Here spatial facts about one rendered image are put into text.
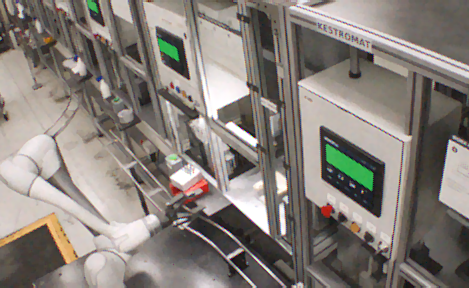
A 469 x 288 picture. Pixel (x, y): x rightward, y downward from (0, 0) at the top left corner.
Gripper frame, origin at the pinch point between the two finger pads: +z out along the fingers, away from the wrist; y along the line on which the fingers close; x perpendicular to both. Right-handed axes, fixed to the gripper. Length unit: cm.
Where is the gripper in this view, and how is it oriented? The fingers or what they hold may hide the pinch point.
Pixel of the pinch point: (198, 200)
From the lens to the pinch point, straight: 213.1
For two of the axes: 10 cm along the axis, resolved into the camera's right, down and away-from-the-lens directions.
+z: 8.2, -4.2, 3.9
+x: -5.6, -4.3, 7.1
